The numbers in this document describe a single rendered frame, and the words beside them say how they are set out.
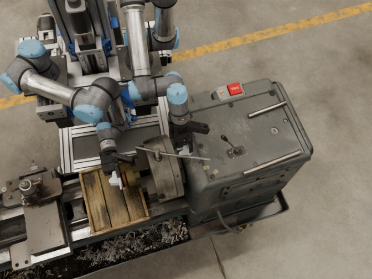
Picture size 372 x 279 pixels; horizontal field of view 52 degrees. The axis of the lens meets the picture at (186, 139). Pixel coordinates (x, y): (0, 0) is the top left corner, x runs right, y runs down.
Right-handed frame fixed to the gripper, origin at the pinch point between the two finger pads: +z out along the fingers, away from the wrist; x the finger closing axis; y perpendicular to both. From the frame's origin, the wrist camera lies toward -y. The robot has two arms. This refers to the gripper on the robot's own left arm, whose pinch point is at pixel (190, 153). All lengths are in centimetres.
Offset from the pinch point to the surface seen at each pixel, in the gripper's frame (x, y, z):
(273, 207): -13, -51, 79
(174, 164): -4.0, 7.3, 8.0
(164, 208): -10.2, 15.7, 44.9
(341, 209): -27, -118, 132
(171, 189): 0.9, 11.0, 18.1
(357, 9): -188, -227, 62
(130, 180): -11.0, 28.0, 17.7
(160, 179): -1.2, 14.8, 11.6
